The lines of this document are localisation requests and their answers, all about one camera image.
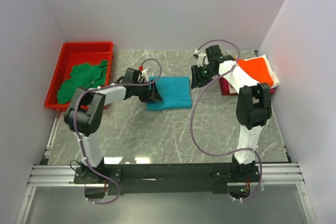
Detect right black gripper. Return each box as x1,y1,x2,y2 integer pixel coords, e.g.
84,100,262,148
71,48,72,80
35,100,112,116
191,64,217,90

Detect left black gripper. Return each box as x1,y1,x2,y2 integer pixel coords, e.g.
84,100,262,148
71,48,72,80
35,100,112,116
133,79,163,102

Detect teal t shirt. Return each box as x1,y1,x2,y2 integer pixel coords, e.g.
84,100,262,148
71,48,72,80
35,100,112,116
146,76,192,111

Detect orange t shirt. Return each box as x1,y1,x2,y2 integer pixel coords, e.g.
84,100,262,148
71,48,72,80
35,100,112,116
238,57,274,87

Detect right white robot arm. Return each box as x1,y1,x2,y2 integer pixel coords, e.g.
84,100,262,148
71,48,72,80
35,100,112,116
191,45,272,182

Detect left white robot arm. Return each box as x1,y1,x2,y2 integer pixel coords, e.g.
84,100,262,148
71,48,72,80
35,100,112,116
64,67,163,183

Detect dark red folded t shirt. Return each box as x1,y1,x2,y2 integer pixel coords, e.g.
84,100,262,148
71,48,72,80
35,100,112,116
219,78,238,95

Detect green t shirt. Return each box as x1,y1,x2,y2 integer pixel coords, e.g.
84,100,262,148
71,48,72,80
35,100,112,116
57,60,108,104

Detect white folded t shirt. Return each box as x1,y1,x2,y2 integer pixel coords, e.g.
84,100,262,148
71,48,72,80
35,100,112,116
256,55,280,82

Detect red plastic bin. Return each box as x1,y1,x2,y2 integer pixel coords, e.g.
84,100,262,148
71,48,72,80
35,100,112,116
44,41,113,112

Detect black base beam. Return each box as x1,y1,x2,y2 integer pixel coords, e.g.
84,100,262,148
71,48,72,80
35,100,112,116
73,163,260,199

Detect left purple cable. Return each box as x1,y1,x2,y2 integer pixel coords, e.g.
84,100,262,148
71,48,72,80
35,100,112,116
73,58,162,206

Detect purple cable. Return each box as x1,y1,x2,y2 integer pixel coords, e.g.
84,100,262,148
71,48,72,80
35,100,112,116
190,39,263,202
73,58,162,206

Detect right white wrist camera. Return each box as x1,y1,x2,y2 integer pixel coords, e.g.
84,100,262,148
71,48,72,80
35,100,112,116
194,49,208,67

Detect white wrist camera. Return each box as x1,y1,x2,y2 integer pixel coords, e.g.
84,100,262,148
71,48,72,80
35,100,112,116
139,66,152,82
194,49,208,67

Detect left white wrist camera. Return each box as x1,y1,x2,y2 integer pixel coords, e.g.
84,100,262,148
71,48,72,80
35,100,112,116
139,66,152,82

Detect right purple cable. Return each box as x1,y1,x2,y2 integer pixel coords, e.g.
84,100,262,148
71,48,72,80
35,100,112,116
190,39,263,202

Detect aluminium frame rail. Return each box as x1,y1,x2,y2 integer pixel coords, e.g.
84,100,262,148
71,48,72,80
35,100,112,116
28,112,305,187

